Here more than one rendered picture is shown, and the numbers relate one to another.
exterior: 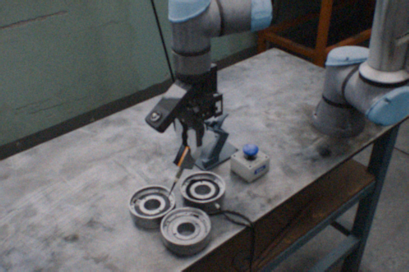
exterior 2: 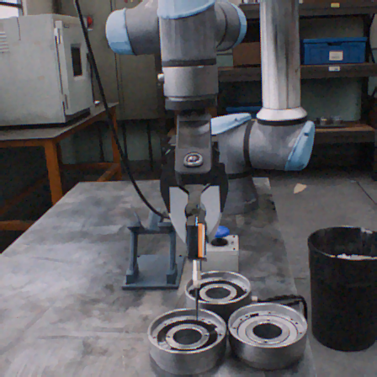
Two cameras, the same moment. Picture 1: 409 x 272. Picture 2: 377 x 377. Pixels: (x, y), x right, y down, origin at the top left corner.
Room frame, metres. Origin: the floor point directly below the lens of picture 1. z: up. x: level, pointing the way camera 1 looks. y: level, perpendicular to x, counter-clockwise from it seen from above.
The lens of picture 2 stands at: (0.32, 0.50, 1.20)
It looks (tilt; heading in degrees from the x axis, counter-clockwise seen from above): 17 degrees down; 315
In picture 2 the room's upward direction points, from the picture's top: 3 degrees counter-clockwise
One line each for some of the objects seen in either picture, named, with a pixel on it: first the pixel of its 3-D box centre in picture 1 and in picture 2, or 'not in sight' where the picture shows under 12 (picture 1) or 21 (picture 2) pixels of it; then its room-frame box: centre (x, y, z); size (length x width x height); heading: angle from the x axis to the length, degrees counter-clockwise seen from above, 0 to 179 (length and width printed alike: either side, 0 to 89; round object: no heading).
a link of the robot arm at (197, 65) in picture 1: (190, 59); (188, 82); (0.78, 0.02, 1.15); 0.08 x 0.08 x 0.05
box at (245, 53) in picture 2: not in sight; (253, 44); (2.86, -2.93, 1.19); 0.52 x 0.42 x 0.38; 39
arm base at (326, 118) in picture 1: (340, 108); (229, 186); (1.06, -0.39, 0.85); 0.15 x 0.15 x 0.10
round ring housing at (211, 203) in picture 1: (202, 192); (218, 297); (0.76, 0.01, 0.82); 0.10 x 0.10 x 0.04
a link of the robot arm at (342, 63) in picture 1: (349, 73); (230, 141); (1.06, -0.39, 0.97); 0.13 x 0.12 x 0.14; 19
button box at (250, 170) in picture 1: (251, 161); (220, 252); (0.86, -0.12, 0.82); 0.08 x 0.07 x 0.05; 129
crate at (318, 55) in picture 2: not in sight; (330, 50); (2.35, -3.36, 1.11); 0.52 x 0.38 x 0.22; 39
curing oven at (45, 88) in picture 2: not in sight; (40, 71); (3.13, -1.04, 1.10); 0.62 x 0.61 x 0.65; 129
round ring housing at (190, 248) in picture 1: (186, 231); (267, 336); (0.64, 0.05, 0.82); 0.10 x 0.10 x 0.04
